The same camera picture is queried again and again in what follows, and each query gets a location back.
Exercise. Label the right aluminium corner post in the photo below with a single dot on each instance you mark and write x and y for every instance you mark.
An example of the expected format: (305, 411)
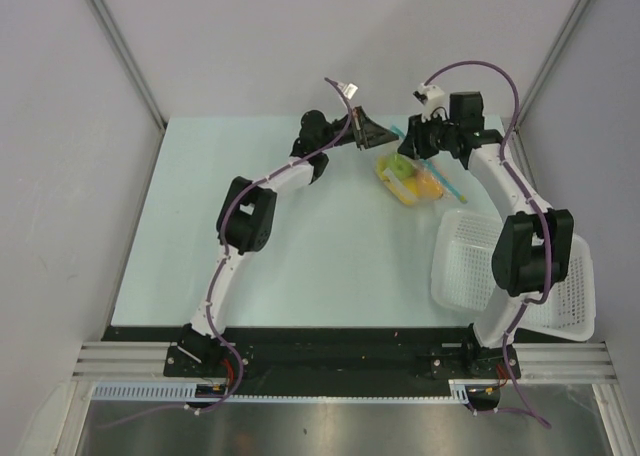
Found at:
(561, 41)

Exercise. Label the aluminium frame rail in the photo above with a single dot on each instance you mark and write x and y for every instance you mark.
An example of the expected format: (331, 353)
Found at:
(554, 363)

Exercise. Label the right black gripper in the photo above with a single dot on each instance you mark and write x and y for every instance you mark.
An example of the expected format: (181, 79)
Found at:
(414, 145)

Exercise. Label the yellow fake banana bunch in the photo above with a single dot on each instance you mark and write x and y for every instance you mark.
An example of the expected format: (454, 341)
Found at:
(405, 191)

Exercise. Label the white perforated plastic basket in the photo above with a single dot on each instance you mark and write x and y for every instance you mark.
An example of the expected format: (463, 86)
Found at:
(477, 255)

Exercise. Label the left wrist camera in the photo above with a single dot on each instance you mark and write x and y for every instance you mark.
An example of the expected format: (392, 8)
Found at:
(346, 92)

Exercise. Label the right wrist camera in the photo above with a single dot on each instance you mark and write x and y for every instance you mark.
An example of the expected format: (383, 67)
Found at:
(433, 100)

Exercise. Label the aluminium corner post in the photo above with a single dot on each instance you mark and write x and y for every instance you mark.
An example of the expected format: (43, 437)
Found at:
(561, 41)
(115, 38)

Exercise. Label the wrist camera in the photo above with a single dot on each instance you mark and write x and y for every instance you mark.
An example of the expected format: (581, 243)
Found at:
(433, 100)
(346, 92)

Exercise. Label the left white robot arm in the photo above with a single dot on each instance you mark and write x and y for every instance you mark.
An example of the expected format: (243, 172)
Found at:
(246, 218)

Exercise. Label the green fake apple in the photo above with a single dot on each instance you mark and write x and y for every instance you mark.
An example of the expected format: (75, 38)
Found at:
(400, 166)

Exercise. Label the orange fake fruit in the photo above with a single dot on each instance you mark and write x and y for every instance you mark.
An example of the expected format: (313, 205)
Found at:
(428, 186)

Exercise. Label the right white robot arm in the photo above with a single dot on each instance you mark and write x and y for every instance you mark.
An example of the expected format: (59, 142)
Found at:
(485, 155)

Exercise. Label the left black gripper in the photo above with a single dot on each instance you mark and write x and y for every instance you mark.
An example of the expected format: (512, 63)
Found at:
(370, 134)

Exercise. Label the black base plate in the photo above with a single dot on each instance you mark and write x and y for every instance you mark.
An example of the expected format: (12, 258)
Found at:
(436, 353)

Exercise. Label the left aluminium corner post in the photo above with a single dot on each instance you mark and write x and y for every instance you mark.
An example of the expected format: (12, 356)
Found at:
(115, 38)

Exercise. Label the clear zip top bag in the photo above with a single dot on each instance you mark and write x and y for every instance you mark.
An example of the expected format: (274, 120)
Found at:
(450, 191)

